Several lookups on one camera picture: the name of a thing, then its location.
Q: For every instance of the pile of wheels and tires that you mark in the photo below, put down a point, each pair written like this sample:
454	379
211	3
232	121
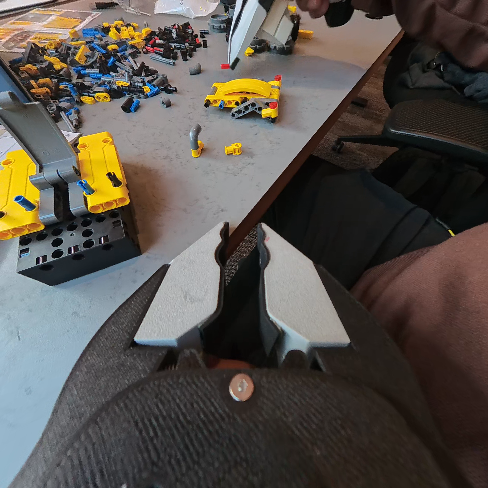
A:
217	23

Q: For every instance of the grey desk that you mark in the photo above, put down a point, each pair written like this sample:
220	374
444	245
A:
191	198

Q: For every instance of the yellow curved brick assembly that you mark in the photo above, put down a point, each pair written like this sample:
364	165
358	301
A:
244	90

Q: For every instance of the person in brown shirt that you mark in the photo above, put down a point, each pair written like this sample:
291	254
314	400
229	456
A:
442	343

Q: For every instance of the instruction booklet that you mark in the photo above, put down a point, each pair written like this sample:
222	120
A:
72	137

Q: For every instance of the small grey curved piece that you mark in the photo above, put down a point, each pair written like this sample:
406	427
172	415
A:
195	69
195	136

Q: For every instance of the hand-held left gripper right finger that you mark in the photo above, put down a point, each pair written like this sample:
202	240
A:
305	305

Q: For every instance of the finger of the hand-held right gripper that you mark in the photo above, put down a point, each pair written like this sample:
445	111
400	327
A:
245	30

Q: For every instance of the black and blue pin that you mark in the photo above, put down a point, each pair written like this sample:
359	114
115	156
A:
130	104

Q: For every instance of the clear bag with white label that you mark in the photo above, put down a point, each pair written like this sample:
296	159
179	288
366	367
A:
183	6

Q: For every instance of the sticker sheet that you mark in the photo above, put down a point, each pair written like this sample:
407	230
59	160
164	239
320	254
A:
46	27

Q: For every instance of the pile of small brick parts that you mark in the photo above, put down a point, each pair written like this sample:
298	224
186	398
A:
91	61

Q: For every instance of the person's right forearm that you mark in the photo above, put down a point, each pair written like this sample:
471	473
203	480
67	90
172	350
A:
435	23

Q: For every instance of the yellow and black brick assembly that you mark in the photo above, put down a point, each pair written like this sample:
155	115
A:
99	168

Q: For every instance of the person's right hand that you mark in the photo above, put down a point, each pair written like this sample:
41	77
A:
313	6

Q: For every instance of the black office chair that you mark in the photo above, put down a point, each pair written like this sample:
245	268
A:
442	122

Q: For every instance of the yellow curved panel piece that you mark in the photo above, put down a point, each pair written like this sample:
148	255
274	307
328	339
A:
305	33

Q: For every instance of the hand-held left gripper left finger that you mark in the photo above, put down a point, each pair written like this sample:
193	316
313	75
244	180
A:
183	305

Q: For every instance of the small grey pin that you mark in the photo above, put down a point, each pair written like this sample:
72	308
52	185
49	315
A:
165	101

